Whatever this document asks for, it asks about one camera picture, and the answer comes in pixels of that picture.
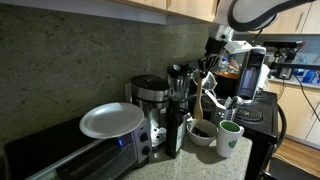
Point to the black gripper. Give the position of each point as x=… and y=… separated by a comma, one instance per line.
x=213, y=49

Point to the wooden spoon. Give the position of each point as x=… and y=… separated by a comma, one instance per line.
x=198, y=113

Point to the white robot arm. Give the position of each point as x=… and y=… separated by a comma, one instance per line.
x=240, y=16

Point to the black pieces in bowl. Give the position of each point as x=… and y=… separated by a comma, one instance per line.
x=198, y=132

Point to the white ceramic bowl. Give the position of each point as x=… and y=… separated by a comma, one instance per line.
x=205, y=126

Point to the wooden upper cabinet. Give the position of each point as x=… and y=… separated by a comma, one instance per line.
x=204, y=10

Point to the wooden cabinet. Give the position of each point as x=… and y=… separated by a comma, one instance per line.
x=204, y=10
x=301, y=107

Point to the black blender jar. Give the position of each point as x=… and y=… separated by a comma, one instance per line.
x=179, y=76

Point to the silver soda machine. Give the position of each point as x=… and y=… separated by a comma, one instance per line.
x=250, y=74

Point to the black silver coffee maker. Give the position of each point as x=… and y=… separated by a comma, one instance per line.
x=150, y=93

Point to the dark glass bottle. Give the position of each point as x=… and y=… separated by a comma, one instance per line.
x=175, y=128

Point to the white mug green inside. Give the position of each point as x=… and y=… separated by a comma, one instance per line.
x=228, y=135

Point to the black electric stove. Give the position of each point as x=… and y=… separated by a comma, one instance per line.
x=260, y=122

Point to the wooden lower cabinet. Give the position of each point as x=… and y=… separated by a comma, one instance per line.
x=301, y=107

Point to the white plate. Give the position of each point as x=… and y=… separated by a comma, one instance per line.
x=111, y=120

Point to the black toaster oven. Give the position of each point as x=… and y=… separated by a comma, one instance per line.
x=63, y=152

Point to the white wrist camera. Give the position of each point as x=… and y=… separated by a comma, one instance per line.
x=235, y=47

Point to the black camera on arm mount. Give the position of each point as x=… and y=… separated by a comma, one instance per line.
x=291, y=51

